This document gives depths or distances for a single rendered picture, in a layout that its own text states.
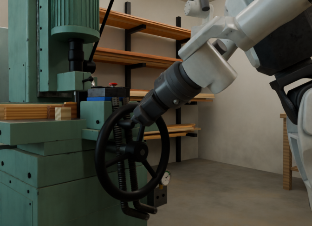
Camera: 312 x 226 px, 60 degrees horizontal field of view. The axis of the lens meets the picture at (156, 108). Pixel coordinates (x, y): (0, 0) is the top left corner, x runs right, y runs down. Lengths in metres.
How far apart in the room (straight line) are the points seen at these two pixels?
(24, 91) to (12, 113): 0.26
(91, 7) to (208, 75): 0.63
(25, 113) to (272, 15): 0.78
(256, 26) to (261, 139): 3.75
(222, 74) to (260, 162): 3.76
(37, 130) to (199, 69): 0.50
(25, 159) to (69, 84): 0.31
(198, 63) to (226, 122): 4.00
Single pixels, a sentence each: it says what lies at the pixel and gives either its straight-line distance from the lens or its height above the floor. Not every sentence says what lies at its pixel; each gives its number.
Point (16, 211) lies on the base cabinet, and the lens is 1.03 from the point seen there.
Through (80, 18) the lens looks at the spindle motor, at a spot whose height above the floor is 1.25.
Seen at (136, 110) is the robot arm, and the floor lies 0.93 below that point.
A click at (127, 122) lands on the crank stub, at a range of 0.70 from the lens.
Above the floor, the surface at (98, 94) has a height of 0.98.
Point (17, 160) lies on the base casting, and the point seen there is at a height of 0.77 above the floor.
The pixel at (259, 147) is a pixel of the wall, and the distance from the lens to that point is 4.26.
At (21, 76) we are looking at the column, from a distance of 1.25.
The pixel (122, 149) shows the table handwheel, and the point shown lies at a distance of 0.84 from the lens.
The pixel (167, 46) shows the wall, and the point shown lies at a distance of 4.49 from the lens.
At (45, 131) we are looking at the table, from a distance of 0.84.
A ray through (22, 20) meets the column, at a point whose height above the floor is 1.29.
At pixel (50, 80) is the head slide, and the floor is 1.04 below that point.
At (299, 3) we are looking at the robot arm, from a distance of 0.51.
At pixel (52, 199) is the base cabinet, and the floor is 0.67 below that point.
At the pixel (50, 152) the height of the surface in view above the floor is 0.81.
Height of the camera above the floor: 0.95
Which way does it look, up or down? 1 degrees down
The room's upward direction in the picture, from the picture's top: straight up
